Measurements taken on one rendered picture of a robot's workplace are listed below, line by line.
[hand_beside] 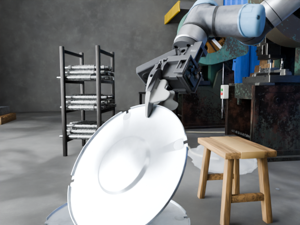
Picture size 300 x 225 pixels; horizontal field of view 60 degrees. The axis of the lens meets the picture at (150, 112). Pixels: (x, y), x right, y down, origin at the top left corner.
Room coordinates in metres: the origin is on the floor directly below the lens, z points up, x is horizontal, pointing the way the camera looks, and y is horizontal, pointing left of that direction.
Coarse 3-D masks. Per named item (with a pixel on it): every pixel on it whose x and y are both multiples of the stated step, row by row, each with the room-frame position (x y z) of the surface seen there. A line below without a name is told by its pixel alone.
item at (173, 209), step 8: (56, 208) 0.54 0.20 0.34; (64, 208) 0.56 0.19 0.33; (168, 208) 0.56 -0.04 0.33; (176, 208) 0.56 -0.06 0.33; (48, 216) 0.51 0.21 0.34; (56, 216) 0.52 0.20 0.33; (64, 216) 0.52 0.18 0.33; (160, 216) 0.52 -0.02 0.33; (168, 216) 0.52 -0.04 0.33; (184, 216) 0.52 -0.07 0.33; (64, 224) 0.49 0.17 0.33; (72, 224) 0.49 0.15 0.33; (152, 224) 0.49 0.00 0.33; (160, 224) 0.49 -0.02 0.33; (168, 224) 0.49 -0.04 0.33; (176, 224) 0.49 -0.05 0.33; (184, 224) 0.49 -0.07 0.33
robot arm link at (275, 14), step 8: (264, 0) 0.72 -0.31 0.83; (272, 0) 0.70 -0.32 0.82; (280, 0) 0.68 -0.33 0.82; (288, 0) 0.68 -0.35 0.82; (296, 0) 0.68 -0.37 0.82; (272, 8) 0.69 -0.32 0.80; (280, 8) 0.69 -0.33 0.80; (288, 8) 0.69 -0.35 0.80; (296, 8) 0.69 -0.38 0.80; (272, 16) 0.70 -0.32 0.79; (280, 16) 0.70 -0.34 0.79; (288, 16) 0.72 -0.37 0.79; (272, 24) 0.71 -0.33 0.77; (264, 32) 0.73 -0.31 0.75; (256, 40) 0.74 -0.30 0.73
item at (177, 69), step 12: (180, 48) 0.65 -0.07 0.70; (192, 48) 0.61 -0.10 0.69; (204, 48) 0.62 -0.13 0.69; (168, 60) 0.60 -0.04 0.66; (180, 60) 0.58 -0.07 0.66; (192, 60) 0.58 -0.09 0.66; (168, 72) 0.59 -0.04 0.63; (180, 72) 0.55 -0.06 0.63; (192, 72) 0.59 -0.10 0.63; (168, 84) 0.61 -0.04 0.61; (180, 84) 0.59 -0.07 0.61; (192, 84) 0.58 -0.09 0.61
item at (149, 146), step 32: (128, 128) 0.58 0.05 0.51; (160, 128) 0.52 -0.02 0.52; (96, 160) 0.57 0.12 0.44; (128, 160) 0.50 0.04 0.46; (160, 160) 0.47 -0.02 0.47; (96, 192) 0.50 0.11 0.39; (128, 192) 0.46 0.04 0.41; (160, 192) 0.42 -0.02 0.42; (96, 224) 0.45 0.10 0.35; (128, 224) 0.42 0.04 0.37
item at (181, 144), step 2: (178, 140) 0.47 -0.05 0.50; (180, 140) 0.47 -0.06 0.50; (182, 140) 0.47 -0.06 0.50; (176, 142) 0.47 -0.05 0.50; (178, 142) 0.47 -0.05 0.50; (180, 142) 0.47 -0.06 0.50; (182, 142) 0.47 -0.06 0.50; (174, 144) 0.47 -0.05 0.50; (176, 144) 0.47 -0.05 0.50; (178, 144) 0.47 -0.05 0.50; (180, 144) 0.47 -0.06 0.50; (182, 144) 0.46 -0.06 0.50; (174, 146) 0.47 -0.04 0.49; (176, 146) 0.47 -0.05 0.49; (178, 146) 0.47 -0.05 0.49; (180, 146) 0.46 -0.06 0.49; (182, 146) 0.46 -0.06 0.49; (174, 148) 0.47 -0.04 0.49; (176, 148) 0.46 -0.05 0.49; (178, 148) 0.46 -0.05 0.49; (180, 148) 0.46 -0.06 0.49
